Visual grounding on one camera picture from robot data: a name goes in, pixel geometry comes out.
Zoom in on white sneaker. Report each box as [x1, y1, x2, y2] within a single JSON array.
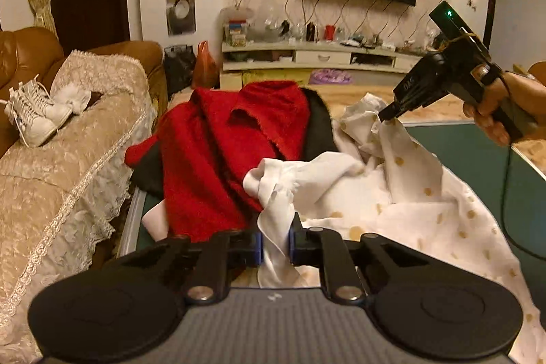
[[17, 74, 74, 130], [4, 85, 58, 147]]

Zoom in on white fluffy cloth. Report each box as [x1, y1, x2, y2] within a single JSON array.
[[53, 85, 92, 114]]

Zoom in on person's right forearm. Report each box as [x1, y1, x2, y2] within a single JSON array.
[[531, 72, 546, 118]]

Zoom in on person's right hand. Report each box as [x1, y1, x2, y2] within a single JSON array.
[[463, 64, 534, 147]]

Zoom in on black garment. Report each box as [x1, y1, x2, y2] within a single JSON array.
[[130, 88, 337, 198]]

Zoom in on black bag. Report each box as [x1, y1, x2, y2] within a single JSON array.
[[163, 44, 197, 94]]

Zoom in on white polka dot garment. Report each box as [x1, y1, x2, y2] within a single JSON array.
[[243, 93, 540, 364]]

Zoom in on white television cabinet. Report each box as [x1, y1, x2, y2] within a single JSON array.
[[219, 35, 431, 89]]

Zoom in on green board with silver frame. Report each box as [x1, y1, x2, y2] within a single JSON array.
[[117, 121, 546, 262]]

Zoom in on cream lace sofa cover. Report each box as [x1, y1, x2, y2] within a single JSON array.
[[0, 49, 156, 364]]

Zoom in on wall niche with round clock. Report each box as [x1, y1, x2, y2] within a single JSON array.
[[166, 0, 197, 36]]

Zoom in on pink garment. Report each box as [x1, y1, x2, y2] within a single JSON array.
[[142, 202, 172, 242]]

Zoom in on large clear storage jar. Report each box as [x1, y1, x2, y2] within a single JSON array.
[[222, 7, 250, 47]]

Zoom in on orange plastic bag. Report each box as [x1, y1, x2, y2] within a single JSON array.
[[192, 41, 220, 88]]

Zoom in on red garment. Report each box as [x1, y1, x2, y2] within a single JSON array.
[[125, 80, 310, 243]]

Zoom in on brown leather sofa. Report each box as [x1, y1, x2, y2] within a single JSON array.
[[0, 27, 169, 160]]

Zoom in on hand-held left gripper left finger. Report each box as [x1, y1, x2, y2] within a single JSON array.
[[141, 231, 262, 302]]

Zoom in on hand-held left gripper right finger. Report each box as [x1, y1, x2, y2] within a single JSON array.
[[288, 227, 427, 302]]

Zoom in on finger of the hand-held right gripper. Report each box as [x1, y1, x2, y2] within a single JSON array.
[[377, 100, 406, 121]]

